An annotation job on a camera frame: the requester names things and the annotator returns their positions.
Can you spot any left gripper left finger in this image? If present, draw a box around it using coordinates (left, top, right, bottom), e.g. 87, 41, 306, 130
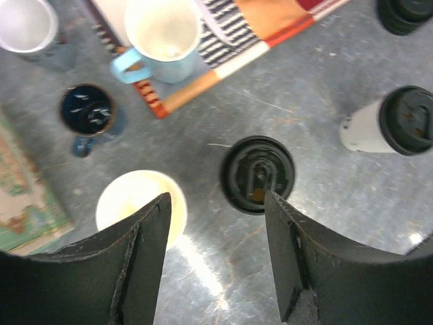
1, 193, 172, 324

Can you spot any black coffee cup lid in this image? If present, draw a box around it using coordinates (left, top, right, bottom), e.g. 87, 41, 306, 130
379, 85, 432, 156

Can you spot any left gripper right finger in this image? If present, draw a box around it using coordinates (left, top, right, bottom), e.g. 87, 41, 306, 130
265, 192, 432, 324

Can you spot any small grey cup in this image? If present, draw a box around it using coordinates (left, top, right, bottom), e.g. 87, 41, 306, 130
1, 0, 67, 63

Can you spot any white paper cup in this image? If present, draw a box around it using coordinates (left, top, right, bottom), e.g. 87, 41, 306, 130
95, 170, 187, 250
219, 135, 297, 216
339, 85, 432, 156

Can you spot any light blue mug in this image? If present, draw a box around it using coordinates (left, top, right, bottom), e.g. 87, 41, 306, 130
110, 1, 202, 84

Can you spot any green paper gift bag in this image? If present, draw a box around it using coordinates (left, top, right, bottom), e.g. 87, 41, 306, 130
1, 113, 74, 255

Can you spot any colourful patchwork placemat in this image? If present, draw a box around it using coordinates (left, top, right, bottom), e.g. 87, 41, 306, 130
83, 1, 342, 118

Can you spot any dark blue mug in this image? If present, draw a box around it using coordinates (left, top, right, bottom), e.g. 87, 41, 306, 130
59, 83, 127, 158

